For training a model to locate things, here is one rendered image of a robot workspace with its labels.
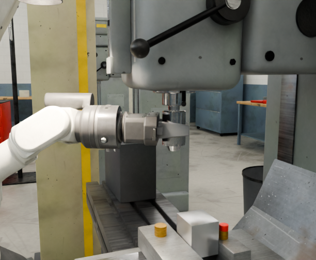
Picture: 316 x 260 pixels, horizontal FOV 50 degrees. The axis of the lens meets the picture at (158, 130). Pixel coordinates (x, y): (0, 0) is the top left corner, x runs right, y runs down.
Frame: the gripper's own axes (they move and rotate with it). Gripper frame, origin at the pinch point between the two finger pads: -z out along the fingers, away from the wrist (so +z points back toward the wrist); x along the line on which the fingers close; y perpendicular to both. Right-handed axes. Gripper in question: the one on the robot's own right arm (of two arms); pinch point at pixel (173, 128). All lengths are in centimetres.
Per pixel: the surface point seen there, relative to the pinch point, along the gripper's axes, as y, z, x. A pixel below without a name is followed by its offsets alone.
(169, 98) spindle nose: -6.0, 1.0, -2.2
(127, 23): -19.4, 8.6, -5.4
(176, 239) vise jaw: 17.5, -0.9, -12.6
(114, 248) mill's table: 28.7, 13.0, 4.3
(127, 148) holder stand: 11.4, 14.3, 33.7
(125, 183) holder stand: 22.6, 14.9, 33.3
